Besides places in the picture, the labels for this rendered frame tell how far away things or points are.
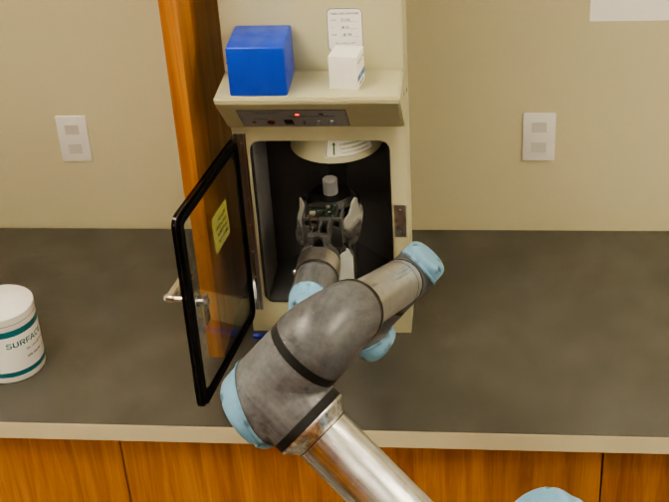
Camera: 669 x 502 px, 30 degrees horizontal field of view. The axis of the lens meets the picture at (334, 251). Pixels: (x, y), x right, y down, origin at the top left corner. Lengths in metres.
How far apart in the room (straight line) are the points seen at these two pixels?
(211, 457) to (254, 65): 0.76
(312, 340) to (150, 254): 1.21
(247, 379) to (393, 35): 0.75
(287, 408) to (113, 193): 1.34
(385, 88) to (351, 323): 0.59
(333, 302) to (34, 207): 1.45
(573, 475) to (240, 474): 0.63
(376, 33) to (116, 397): 0.84
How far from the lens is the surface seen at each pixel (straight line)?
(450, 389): 2.36
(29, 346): 2.49
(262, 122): 2.24
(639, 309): 2.60
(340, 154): 2.32
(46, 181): 2.98
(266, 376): 1.70
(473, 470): 2.36
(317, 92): 2.15
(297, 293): 2.04
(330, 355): 1.67
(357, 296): 1.72
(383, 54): 2.21
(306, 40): 2.21
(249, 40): 2.14
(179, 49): 2.16
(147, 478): 2.47
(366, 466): 1.72
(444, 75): 2.69
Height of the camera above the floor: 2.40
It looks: 32 degrees down
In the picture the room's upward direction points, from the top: 4 degrees counter-clockwise
